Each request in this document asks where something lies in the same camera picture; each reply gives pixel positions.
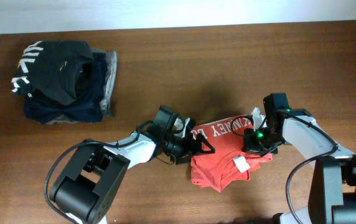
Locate navy blue folded shirt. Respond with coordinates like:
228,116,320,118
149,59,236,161
23,50,118,124

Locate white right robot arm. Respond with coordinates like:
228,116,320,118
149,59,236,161
243,93,356,224

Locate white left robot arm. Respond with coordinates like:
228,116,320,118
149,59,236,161
44,106,215,223

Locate red t-shirt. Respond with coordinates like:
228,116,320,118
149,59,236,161
190,115,273,192

